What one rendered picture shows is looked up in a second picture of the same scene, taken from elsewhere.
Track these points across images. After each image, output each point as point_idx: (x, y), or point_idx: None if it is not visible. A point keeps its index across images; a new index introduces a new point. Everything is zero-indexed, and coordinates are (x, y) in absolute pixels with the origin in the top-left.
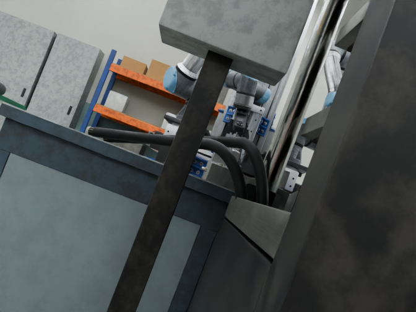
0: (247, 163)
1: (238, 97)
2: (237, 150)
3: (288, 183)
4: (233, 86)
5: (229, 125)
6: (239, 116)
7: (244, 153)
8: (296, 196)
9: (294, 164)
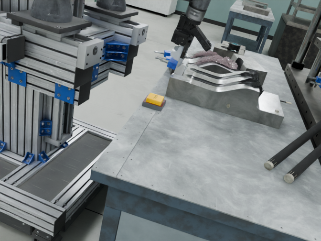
0: (262, 91)
1: (200, 16)
2: (255, 84)
3: (144, 37)
4: (187, 0)
5: (190, 42)
6: (201, 33)
7: (248, 80)
8: (211, 68)
9: (133, 15)
